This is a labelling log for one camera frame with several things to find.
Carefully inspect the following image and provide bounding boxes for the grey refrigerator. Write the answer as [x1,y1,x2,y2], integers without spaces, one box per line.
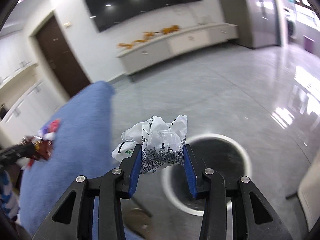
[219,0,288,49]

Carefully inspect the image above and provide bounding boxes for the white wall cabinets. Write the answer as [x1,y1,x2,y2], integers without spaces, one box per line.
[0,32,66,145]

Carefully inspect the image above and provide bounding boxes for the red snack chip bag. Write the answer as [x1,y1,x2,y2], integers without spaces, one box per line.
[22,119,60,168]

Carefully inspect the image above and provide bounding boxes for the blue fuzzy bed blanket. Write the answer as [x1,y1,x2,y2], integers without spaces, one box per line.
[20,81,119,236]

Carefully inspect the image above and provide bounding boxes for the white TV cabinet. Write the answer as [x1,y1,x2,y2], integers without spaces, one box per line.
[117,23,239,75]

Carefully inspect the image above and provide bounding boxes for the dark brown door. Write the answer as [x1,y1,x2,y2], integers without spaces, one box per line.
[35,16,91,97]

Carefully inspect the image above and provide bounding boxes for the golden dragon ornament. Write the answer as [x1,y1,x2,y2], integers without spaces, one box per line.
[117,25,181,49]

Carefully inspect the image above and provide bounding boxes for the left blue gloved hand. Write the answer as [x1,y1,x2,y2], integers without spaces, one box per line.
[1,171,20,219]

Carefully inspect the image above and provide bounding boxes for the white plastic bag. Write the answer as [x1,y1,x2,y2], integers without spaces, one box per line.
[111,115,188,173]

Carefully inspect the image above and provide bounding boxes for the white round trash bin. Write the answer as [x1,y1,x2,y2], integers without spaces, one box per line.
[162,133,252,216]

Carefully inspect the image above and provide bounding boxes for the purple stool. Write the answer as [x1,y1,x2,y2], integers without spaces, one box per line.
[303,35,315,53]

